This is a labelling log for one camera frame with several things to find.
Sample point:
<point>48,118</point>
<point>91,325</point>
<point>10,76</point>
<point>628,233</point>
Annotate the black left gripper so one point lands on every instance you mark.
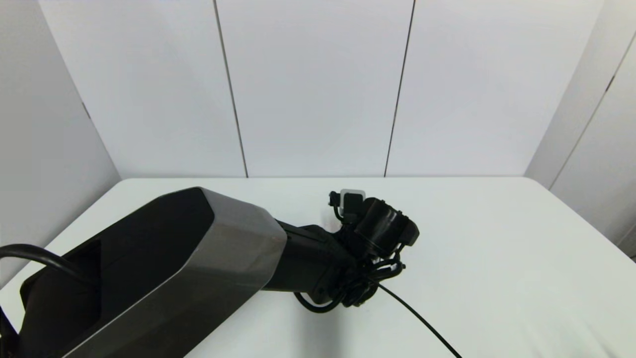
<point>354,208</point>

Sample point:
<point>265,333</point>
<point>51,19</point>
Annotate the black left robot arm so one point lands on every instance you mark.
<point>223,248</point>

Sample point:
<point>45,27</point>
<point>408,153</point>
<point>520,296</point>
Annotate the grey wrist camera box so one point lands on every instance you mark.
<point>348,193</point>

